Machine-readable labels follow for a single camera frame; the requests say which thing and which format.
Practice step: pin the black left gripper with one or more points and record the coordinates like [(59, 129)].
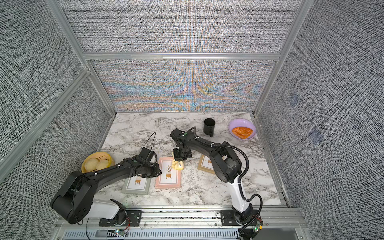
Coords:
[(157, 171)]

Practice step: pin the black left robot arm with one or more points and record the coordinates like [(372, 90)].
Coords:
[(75, 200)]

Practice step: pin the right steamed bun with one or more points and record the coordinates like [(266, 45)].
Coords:
[(102, 164)]

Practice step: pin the steamed bun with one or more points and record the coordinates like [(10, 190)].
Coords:
[(90, 165), (102, 164)]

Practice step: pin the grey-green picture frame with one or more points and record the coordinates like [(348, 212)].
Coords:
[(136, 185)]

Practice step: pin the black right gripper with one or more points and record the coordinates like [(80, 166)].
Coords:
[(177, 158)]

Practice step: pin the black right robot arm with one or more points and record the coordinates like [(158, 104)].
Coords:
[(226, 164)]

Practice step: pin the yellow cleaning cloth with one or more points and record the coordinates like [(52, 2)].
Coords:
[(177, 165)]

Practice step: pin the pink picture frame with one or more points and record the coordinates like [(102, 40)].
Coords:
[(170, 178)]

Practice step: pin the left steamed bun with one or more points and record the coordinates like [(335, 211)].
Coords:
[(90, 165)]

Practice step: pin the tan wooden picture frame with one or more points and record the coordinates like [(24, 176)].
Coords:
[(205, 165)]

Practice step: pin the black mug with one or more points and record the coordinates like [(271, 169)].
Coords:
[(209, 127)]

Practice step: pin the purple bowl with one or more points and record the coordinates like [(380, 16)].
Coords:
[(242, 123)]

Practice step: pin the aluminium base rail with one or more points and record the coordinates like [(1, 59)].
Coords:
[(190, 223)]

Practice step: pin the orange pastry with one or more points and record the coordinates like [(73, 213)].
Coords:
[(242, 132)]

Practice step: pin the yellow bamboo steamer basket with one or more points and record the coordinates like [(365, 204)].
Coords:
[(99, 156)]

